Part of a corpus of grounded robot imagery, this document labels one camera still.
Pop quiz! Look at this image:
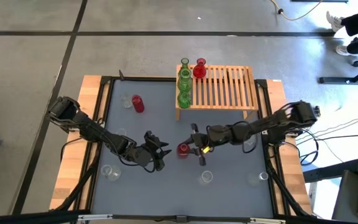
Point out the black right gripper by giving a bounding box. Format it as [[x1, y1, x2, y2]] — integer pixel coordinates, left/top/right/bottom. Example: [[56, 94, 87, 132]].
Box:
[[183, 123, 219, 167]]

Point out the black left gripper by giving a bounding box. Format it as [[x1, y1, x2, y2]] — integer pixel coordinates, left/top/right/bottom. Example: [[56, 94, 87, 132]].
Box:
[[129, 131, 172, 172]]

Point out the red cup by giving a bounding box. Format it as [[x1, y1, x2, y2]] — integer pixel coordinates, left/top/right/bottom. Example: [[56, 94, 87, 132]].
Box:
[[177, 143, 191, 159]]

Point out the green ribbed glass vase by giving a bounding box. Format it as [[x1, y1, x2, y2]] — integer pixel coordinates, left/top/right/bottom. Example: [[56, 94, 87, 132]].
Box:
[[177, 91, 192, 110]]

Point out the red cylindrical glass bottle vase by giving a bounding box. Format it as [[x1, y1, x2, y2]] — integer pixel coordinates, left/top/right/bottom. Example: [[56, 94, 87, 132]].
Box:
[[131, 94, 145, 114]]

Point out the clear faceted glass vase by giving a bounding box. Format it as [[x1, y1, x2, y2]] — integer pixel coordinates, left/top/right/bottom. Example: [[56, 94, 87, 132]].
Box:
[[243, 135, 258, 150]]

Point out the green embossed glass vase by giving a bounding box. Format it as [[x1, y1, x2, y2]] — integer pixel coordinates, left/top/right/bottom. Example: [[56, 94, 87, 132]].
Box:
[[177, 68, 193, 93]]

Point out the clear diamond-cut glass vase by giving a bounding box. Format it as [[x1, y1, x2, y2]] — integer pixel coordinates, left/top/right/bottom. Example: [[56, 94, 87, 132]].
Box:
[[246, 170, 269, 188]]

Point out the red bulbous glass vase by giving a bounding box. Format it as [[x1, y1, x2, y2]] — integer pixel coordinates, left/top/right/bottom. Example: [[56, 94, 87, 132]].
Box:
[[193, 57, 208, 79]]

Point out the wooden slatted shelf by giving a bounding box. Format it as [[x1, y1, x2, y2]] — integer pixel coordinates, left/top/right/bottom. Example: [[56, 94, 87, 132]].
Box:
[[175, 64, 259, 121]]

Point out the small clear ribbed glass vase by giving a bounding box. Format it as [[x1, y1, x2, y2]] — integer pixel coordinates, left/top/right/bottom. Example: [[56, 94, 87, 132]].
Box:
[[120, 95, 133, 110]]

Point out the aluminium extrusion bar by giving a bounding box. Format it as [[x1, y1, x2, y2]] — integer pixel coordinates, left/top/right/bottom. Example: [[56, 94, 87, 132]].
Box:
[[249, 217, 287, 224], [77, 213, 114, 222]]

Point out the wooden table side board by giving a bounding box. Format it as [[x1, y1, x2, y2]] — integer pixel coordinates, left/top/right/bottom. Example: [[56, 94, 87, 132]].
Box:
[[267, 79, 312, 215], [50, 75, 103, 211]]

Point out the black desk leg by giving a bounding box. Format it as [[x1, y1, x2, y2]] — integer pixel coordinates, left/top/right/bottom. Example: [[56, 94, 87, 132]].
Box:
[[318, 60, 358, 85]]

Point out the white shoe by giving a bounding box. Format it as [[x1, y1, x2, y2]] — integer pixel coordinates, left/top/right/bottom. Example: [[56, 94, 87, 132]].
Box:
[[335, 45, 352, 57], [326, 11, 344, 33]]

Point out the black metal table frame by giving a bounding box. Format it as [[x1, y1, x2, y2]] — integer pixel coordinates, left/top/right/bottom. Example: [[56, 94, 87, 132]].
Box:
[[85, 76, 291, 220]]

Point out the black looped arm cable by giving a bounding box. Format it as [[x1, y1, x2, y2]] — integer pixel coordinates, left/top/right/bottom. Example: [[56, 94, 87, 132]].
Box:
[[292, 127, 321, 166]]

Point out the beige floor cable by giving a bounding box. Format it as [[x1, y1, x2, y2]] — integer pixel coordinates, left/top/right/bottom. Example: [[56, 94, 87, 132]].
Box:
[[270, 0, 323, 22]]

